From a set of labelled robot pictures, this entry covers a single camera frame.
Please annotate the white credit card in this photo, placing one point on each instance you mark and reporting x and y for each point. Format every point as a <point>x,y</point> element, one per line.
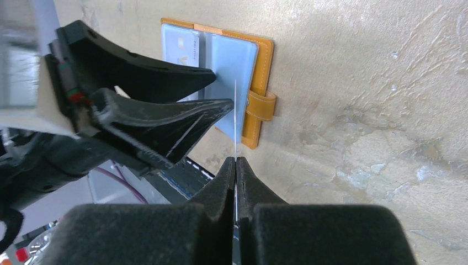
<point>180,45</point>

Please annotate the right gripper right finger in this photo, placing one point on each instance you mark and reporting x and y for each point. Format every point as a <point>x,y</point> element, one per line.
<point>272,231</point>

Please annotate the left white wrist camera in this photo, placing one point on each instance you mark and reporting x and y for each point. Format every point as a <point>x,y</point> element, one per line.
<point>28,99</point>

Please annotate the yellow leather card holder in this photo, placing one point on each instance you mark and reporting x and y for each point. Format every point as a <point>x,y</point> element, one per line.
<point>261,102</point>

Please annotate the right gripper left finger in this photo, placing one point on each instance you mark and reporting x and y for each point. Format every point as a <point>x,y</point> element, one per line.
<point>199,231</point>

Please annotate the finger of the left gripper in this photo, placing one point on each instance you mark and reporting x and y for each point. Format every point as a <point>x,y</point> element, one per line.
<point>90,62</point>
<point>159,135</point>

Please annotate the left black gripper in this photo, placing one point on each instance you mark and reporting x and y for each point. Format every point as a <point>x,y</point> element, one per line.
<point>34,164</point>

